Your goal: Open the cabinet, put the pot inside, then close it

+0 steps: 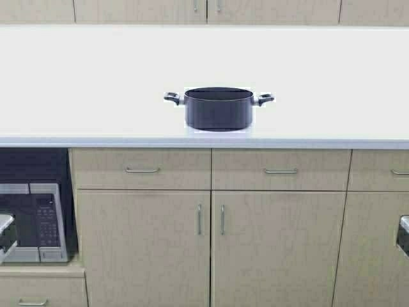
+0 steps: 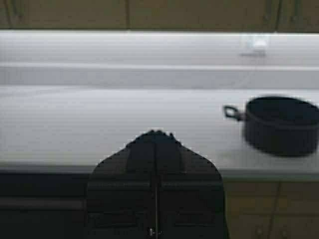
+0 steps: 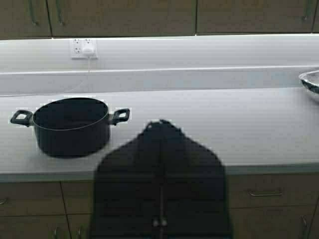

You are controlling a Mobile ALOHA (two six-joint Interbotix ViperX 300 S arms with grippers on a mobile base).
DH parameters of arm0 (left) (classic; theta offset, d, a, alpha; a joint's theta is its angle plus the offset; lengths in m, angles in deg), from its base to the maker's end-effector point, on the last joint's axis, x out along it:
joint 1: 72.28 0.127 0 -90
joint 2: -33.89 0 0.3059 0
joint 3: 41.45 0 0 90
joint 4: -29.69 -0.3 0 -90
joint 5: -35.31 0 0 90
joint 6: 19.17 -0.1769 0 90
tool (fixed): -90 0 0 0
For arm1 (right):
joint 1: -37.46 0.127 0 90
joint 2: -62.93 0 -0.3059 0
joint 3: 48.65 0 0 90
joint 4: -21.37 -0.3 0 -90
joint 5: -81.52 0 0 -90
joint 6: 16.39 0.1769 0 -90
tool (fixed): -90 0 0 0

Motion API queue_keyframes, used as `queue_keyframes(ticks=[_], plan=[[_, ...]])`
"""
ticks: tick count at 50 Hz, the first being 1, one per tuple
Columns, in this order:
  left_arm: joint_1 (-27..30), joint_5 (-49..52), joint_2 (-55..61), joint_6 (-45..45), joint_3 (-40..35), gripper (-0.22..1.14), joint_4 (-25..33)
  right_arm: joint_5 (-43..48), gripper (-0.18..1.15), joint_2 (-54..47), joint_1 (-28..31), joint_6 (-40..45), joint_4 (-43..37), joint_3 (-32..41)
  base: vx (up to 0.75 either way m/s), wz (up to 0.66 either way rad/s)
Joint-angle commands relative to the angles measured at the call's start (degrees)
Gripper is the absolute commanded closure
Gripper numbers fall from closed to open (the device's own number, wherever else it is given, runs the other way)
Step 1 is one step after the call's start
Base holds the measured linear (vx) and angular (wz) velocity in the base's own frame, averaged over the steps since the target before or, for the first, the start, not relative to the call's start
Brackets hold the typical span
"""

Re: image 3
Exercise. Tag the lower wooden drawer left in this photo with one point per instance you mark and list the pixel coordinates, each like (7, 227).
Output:
(31, 199)

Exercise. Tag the white wall outlet plate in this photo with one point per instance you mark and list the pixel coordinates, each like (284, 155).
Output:
(76, 46)

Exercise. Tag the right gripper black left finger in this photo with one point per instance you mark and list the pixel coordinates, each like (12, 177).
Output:
(126, 190)

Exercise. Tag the metal cabinet handle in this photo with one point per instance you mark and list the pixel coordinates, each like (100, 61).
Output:
(59, 13)

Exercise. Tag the metal drawer handle right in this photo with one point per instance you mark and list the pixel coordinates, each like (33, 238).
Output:
(275, 193)

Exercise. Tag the black two-handled cooking pot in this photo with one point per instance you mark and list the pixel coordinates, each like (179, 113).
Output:
(72, 127)

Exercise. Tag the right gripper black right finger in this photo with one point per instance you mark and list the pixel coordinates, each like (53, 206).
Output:
(194, 197)

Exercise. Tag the lower wooden drawer right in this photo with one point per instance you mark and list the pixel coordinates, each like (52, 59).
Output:
(273, 190)

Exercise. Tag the glass bowl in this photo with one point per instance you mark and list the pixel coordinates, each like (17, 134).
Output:
(310, 82)

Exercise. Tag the wooden drawer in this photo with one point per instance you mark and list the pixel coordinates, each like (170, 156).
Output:
(273, 190)
(31, 199)

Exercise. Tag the white plug adapter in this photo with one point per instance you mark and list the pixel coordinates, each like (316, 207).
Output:
(88, 51)

